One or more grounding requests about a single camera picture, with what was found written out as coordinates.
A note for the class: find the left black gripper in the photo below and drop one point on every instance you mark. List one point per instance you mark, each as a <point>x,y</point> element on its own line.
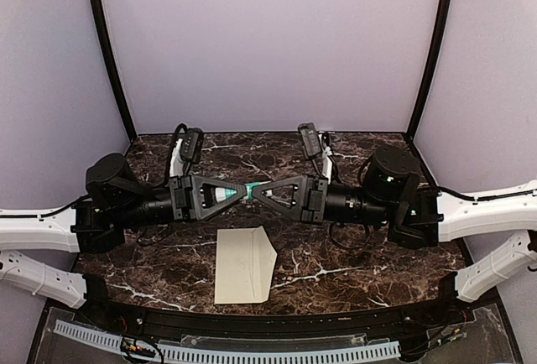
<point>185,191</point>

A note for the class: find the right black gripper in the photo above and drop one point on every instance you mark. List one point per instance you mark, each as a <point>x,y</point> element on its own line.
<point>309,200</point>

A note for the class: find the green white glue stick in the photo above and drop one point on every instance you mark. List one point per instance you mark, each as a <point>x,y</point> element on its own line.
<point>222,194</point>

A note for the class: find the cream paper envelope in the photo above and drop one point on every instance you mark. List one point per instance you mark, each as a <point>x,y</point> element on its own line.
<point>245,261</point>

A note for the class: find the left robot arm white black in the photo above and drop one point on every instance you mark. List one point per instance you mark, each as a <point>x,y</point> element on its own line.
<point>115,201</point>

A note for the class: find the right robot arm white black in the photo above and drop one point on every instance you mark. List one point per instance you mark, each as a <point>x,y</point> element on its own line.
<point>390,195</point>

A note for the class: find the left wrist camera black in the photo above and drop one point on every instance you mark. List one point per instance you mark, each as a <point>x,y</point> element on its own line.
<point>185,150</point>

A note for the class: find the small circuit board with wires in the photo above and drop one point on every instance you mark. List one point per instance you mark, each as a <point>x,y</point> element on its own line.
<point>132,348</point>

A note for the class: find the white slotted cable duct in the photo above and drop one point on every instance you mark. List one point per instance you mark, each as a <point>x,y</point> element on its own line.
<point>173,353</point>

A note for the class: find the black front table rail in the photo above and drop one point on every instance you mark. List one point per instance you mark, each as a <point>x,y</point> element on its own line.
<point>405,320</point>

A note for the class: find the left black frame post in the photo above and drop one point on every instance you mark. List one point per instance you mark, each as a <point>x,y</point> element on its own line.
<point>100,23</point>

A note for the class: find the black frame post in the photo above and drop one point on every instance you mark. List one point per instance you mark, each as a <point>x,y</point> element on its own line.
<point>437,36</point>
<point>100,23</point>

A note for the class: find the right black frame post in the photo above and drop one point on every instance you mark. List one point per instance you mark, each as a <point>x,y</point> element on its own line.
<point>437,36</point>

